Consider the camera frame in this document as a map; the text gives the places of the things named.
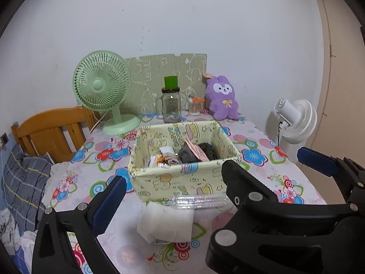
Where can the pink folded cloth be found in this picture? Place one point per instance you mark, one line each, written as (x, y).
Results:
(198, 149)

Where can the white crumpled bedding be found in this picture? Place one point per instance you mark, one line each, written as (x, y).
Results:
(14, 239)

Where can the cotton swab jar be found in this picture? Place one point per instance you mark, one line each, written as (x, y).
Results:
(195, 109)

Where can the black rolled cloth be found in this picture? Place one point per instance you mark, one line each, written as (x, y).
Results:
(210, 149)

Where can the beige wooden door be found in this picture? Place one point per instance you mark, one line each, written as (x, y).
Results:
(342, 91)

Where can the white gauze cloth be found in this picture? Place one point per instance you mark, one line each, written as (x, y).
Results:
(165, 219)

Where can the green desk fan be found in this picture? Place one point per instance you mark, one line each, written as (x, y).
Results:
(99, 85)

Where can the dark grey folded cloth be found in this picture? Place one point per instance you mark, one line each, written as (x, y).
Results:
(186, 154)

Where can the glass jar mug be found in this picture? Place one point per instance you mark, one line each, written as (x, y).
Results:
(171, 110)

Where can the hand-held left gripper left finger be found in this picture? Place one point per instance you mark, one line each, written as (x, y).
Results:
(107, 204)

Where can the clear plastic tube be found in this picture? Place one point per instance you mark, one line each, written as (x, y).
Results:
(199, 201)

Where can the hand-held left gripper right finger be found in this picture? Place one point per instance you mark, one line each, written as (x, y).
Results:
(293, 231)

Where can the white standing fan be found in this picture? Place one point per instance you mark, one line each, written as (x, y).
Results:
(299, 120)

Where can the beige folded cloth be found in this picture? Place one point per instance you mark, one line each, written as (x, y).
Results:
(174, 161)

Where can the yellow printed fabric box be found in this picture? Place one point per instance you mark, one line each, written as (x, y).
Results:
(171, 182)

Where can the wooden chair back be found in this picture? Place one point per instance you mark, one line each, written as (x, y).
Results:
(51, 131)

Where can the green printed cardboard sheet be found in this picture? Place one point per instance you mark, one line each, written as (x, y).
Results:
(151, 71)

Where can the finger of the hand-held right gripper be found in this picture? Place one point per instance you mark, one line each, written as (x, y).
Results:
(245, 185)
(316, 162)

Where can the purple plush bunny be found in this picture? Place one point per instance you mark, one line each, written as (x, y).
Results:
(223, 102)

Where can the grey plaid pillow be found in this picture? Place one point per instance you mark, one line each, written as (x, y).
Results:
(25, 177)

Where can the wall switch plate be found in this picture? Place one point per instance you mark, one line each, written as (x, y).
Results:
(4, 139)

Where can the green plastic cup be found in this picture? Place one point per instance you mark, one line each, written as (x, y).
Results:
(170, 82)

